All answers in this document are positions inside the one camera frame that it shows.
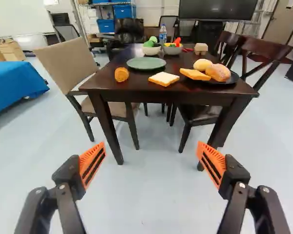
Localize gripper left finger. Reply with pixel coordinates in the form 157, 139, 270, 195
13, 141, 106, 234

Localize clear water bottle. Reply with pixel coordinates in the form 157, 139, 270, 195
159, 23, 167, 45

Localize orange croissant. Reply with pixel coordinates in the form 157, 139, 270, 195
114, 67, 130, 83

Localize beige upholstered chair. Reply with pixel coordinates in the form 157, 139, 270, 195
33, 36, 140, 150

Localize black plate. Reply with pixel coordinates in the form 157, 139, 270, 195
183, 70, 240, 85

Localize green toy vegetable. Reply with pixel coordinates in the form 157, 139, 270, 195
143, 36, 162, 48

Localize green empty plate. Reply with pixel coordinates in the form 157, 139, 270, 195
126, 57, 167, 71

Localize toast slice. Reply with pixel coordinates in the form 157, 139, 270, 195
179, 68, 212, 81

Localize grey bowl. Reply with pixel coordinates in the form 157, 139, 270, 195
162, 43, 184, 56

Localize white bread slice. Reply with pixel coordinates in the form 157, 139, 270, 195
147, 71, 180, 87

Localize dark wooden table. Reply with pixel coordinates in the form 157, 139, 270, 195
78, 43, 260, 172

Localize white bowl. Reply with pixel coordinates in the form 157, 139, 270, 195
142, 44, 162, 56

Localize dark wooden chair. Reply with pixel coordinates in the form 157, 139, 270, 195
214, 30, 242, 69
169, 36, 293, 154

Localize round pale bread roll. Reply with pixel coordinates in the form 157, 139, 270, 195
193, 58, 213, 72

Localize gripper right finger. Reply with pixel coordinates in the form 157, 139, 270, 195
196, 140, 292, 234

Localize brown crusty bread loaf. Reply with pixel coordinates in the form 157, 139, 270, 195
205, 63, 232, 82

